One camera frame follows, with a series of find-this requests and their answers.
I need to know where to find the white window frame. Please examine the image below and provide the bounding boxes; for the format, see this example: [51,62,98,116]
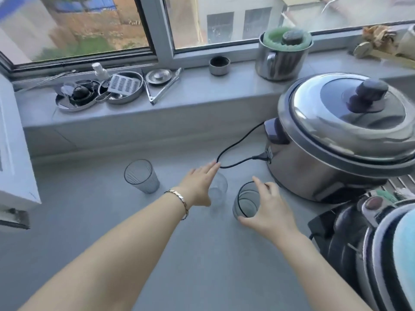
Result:
[0,0,415,83]

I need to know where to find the dark grey ribbed glass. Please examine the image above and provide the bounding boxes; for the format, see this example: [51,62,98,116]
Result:
[124,158,161,195]
[232,181,262,221]

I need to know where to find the person's right hand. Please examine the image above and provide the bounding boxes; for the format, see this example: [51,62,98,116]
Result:
[237,176,304,249]

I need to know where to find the black cooking pot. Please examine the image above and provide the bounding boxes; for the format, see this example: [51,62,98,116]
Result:
[307,199,415,311]

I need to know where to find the steel grater plate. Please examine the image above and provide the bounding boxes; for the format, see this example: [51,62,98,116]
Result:
[107,73,143,96]

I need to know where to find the small white bottle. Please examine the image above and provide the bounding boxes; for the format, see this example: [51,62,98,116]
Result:
[91,62,110,82]

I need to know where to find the person's left hand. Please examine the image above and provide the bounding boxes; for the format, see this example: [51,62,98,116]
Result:
[174,160,222,210]

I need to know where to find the wooden handled brush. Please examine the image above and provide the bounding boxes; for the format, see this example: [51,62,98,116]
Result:
[352,41,415,68]

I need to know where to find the dried ginger pieces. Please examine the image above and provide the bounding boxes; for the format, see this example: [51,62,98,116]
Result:
[361,24,398,46]

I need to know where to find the person's left forearm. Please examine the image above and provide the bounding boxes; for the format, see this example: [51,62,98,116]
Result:
[18,190,189,311]

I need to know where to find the person's right forearm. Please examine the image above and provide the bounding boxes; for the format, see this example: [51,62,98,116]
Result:
[280,235,374,311]

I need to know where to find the dark scrubber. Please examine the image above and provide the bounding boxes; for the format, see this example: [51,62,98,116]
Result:
[281,29,305,46]

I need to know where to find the white table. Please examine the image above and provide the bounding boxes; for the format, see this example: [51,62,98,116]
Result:
[0,136,357,311]

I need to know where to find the green sponge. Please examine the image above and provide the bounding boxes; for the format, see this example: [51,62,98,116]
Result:
[262,26,313,49]

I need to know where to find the steel tongs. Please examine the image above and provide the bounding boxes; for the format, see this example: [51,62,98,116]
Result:
[142,67,184,106]

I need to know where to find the steel electric cooker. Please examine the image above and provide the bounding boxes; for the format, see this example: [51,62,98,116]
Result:
[263,93,415,204]

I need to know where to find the black power cable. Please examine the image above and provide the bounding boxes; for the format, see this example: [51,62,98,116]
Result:
[215,121,273,169]

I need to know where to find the steel cooker lid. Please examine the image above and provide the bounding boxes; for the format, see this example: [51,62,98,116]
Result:
[287,73,415,156]

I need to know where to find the white window sash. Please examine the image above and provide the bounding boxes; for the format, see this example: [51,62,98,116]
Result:
[0,73,42,230]

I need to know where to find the black round object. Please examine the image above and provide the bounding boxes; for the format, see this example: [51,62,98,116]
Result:
[70,86,95,102]

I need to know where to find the steel bowl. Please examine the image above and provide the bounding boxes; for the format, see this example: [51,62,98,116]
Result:
[97,71,145,105]

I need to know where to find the silver bracelet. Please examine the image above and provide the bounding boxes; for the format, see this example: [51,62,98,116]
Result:
[164,189,190,221]

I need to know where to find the small steel lid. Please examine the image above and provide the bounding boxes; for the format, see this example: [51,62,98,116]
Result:
[145,68,173,85]

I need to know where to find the steel drain rack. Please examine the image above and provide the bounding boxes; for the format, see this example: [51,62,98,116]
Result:
[382,176,415,201]

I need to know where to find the large steel pot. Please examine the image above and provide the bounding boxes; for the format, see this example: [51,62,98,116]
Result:
[255,30,314,82]

